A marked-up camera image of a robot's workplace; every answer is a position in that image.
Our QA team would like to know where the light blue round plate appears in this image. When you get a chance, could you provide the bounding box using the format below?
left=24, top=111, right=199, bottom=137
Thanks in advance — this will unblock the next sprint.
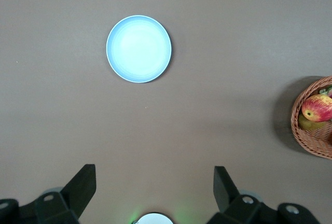
left=105, top=15, right=173, bottom=84

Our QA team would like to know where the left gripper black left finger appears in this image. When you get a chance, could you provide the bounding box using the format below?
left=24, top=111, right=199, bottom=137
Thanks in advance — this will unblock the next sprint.
left=0, top=164, right=97, bottom=224

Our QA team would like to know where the brown table cloth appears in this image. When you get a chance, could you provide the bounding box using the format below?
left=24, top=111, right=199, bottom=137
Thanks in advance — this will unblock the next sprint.
left=0, top=0, right=332, bottom=224

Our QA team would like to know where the red yellow apple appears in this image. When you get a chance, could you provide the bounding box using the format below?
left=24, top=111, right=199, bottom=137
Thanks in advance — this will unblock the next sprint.
left=301, top=94, right=332, bottom=123

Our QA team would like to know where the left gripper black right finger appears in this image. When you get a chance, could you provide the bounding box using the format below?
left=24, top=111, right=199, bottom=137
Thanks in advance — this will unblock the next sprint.
left=207, top=166, right=320, bottom=224

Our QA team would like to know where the brown wicker basket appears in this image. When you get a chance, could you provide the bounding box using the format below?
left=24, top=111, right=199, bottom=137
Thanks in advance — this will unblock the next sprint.
left=291, top=75, right=332, bottom=160

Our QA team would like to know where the olive brown kiwi fruit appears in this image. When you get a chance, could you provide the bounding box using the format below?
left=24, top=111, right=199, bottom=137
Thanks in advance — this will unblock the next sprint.
left=297, top=114, right=326, bottom=131

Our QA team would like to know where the pink dragon fruit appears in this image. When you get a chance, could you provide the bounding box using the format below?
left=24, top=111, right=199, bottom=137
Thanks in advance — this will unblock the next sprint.
left=319, top=86, right=332, bottom=99

